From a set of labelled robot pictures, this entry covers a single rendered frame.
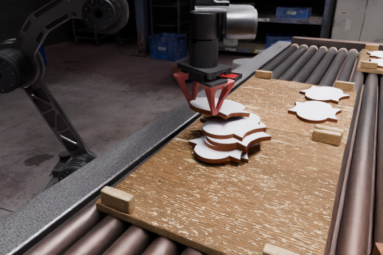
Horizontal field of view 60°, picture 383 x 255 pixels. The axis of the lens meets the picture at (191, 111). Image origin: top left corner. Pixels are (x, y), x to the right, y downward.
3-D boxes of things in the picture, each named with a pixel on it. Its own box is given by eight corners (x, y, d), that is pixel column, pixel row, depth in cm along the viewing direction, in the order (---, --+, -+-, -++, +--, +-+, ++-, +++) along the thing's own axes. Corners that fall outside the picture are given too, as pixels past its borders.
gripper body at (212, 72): (199, 65, 73) (199, 31, 70) (232, 75, 66) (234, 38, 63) (175, 70, 69) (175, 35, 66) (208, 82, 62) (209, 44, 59)
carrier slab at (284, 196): (96, 209, 55) (94, 202, 54) (203, 120, 88) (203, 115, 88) (315, 298, 40) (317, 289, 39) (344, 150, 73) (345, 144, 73)
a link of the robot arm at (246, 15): (195, 19, 73) (195, -19, 67) (247, 19, 73) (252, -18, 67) (195, 52, 65) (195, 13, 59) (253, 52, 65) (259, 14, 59)
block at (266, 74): (255, 77, 119) (255, 70, 118) (256, 76, 121) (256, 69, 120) (271, 79, 117) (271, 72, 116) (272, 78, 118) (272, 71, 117)
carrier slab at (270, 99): (204, 119, 89) (204, 114, 88) (252, 79, 122) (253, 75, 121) (345, 150, 74) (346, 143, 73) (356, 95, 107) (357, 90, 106)
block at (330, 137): (310, 140, 74) (312, 130, 73) (312, 137, 76) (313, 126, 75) (339, 147, 72) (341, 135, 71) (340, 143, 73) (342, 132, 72)
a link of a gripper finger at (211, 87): (210, 103, 74) (211, 62, 70) (233, 114, 69) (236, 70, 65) (187, 111, 70) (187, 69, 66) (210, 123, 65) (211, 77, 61)
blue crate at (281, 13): (274, 18, 522) (275, 7, 515) (280, 15, 553) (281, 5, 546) (307, 19, 500) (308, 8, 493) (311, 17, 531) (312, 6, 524)
